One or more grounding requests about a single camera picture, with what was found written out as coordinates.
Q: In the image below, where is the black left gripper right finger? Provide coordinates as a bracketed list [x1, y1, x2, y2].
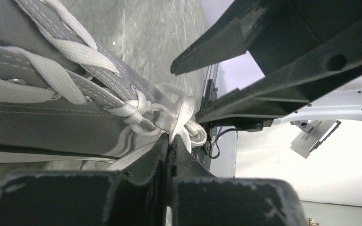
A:
[168, 136, 308, 226]

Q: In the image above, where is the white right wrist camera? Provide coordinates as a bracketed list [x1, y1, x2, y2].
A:
[290, 120, 341, 159]

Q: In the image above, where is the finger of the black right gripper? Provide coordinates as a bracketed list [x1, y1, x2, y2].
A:
[170, 0, 362, 75]
[196, 65, 362, 124]

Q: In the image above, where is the grey canvas sneaker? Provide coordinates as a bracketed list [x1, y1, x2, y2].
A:
[0, 0, 175, 164]

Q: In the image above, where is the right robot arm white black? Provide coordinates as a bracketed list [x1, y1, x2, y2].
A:
[170, 0, 362, 129]

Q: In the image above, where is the white shoelace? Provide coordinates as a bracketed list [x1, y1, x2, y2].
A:
[0, 0, 207, 171]

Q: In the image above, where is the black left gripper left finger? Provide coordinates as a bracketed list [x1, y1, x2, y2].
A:
[0, 135, 169, 226]

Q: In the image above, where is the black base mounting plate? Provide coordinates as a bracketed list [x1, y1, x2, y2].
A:
[200, 79, 217, 170]

